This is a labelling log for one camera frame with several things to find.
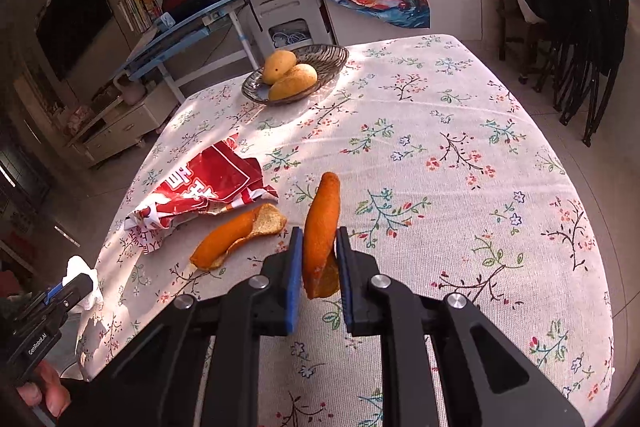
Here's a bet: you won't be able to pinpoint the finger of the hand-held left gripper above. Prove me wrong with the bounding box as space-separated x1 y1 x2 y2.
42 272 99 309

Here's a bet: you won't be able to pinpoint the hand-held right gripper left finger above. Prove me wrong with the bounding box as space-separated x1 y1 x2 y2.
97 227 306 427

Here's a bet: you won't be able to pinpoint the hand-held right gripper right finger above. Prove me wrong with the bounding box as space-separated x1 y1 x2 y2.
335 226 586 427

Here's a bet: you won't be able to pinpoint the white tissue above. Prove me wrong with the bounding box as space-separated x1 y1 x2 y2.
62 255 104 310

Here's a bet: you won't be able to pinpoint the long sausage-shaped orange peel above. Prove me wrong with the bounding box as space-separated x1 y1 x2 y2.
302 172 342 300

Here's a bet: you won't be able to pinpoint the person's left hand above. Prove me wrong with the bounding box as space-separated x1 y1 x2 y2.
15 359 74 419

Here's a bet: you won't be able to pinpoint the orange peel with pith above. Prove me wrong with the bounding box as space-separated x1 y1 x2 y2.
189 203 288 271

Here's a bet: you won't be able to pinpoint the person's dark clothing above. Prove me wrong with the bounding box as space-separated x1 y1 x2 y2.
52 374 108 427

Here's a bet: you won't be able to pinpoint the floral tablecloth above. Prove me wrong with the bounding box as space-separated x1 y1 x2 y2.
75 34 615 427

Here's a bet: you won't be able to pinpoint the red white crumpled wrapper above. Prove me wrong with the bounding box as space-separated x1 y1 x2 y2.
122 134 279 253

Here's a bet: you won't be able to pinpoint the cream television stand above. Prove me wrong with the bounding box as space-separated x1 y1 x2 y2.
65 79 181 168

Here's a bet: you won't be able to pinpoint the long yellow mango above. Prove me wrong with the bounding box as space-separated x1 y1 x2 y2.
268 63 318 101

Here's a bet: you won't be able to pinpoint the beige jug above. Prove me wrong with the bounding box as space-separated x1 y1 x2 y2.
112 74 147 104

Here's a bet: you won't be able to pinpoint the round yellow mango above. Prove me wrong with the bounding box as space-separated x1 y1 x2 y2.
262 49 296 85

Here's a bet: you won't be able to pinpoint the white floor appliance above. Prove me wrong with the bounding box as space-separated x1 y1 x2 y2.
254 0 337 60

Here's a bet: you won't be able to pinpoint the blue study desk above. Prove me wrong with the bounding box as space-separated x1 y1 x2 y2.
120 0 263 105

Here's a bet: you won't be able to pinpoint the black television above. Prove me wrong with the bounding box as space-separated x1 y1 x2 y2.
35 0 115 82

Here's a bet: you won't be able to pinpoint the row of books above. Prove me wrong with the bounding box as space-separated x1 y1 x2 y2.
117 0 163 34

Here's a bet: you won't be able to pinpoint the black folding chairs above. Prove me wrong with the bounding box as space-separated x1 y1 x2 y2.
515 0 630 148

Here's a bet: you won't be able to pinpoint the woven wire fruit basket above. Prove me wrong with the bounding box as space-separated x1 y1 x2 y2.
241 43 350 106

